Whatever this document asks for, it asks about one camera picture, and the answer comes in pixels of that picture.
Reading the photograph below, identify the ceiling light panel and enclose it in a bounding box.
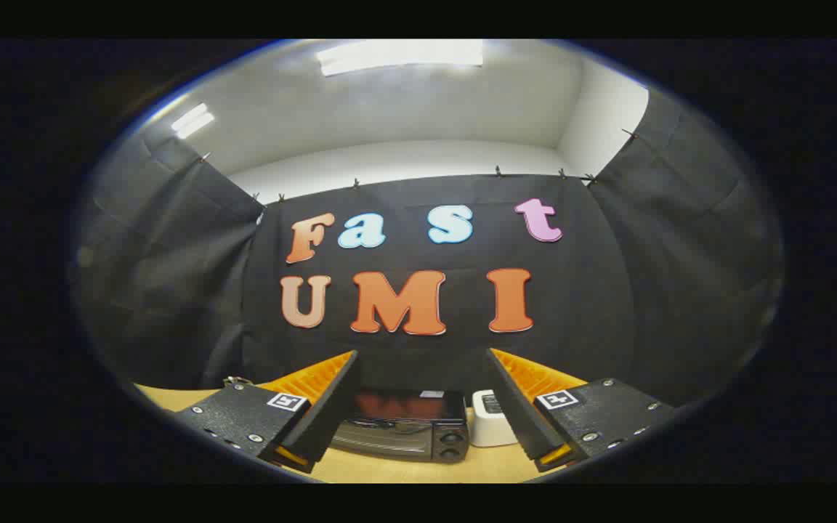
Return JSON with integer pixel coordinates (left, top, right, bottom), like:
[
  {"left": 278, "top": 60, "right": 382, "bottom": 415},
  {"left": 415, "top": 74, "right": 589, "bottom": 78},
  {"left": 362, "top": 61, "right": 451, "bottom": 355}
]
[
  {"left": 171, "top": 103, "right": 215, "bottom": 139},
  {"left": 317, "top": 40, "right": 485, "bottom": 77}
]

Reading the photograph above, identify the black toaster oven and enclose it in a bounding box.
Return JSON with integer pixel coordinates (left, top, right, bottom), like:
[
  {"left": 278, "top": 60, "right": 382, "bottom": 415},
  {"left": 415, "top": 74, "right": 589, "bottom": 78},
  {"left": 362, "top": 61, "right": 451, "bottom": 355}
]
[{"left": 330, "top": 389, "right": 472, "bottom": 463}]

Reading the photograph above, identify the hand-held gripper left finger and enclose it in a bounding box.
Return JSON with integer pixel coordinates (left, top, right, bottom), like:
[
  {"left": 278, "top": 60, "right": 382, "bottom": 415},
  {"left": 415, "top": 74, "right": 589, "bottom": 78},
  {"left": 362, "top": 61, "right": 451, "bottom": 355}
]
[{"left": 174, "top": 350, "right": 361, "bottom": 474}]

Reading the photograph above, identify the white plastic box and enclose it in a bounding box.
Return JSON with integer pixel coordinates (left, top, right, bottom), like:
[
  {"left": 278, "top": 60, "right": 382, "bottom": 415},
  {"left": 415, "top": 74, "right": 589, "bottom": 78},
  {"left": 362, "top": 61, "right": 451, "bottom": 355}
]
[{"left": 471, "top": 390, "right": 519, "bottom": 448}]

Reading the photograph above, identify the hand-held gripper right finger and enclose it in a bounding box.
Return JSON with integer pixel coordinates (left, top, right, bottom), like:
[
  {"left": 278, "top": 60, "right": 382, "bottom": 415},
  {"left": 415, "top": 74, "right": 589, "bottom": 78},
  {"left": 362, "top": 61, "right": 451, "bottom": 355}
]
[{"left": 486, "top": 348, "right": 675, "bottom": 473}]

